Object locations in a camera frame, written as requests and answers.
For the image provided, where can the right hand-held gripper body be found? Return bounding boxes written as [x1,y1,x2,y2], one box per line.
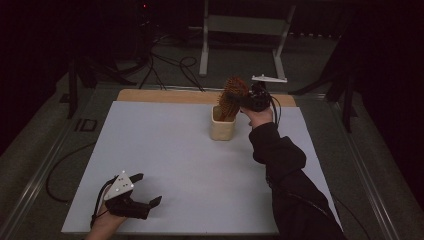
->
[245,74,288,113]

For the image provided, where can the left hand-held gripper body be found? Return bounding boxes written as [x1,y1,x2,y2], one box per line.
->
[103,170,152,221]

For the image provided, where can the person's right hand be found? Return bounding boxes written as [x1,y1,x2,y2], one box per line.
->
[239,105,275,130]

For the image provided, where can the person's left hand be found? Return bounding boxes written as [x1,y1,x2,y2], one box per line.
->
[94,184,129,234]

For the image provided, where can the white table mat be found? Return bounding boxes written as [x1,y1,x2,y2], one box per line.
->
[60,100,343,236]

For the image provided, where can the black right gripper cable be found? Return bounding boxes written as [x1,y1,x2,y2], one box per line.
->
[264,94,373,240]

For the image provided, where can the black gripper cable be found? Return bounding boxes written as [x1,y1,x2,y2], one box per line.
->
[264,94,373,240]
[89,175,119,229]

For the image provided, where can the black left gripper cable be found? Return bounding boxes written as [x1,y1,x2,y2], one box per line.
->
[89,175,119,229]

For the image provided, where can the grey metal stand frame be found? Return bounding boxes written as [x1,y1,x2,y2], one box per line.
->
[198,0,297,81]

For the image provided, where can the black rectangular floor bracket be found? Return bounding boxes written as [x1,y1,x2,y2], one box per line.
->
[73,117,99,133]

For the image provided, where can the black floor cable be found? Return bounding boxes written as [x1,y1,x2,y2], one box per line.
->
[45,141,98,203]

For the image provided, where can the tangled black floor cables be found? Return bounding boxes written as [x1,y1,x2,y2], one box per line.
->
[138,33,206,93]

